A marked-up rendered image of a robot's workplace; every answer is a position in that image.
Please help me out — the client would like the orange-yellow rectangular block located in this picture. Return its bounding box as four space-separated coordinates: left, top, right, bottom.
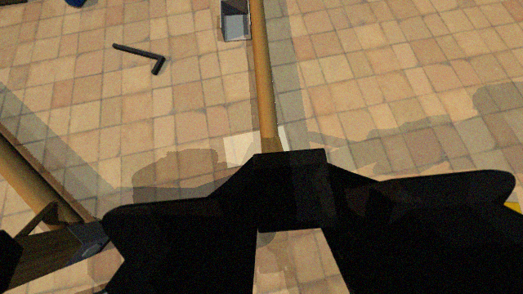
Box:
503 202 522 214

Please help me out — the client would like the black l-shaped bar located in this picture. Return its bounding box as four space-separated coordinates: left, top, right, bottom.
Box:
112 43 166 75

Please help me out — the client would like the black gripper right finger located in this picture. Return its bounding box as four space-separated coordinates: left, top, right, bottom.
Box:
321 163 516 294

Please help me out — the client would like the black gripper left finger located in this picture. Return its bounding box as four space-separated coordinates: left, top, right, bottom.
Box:
101 157 257 294

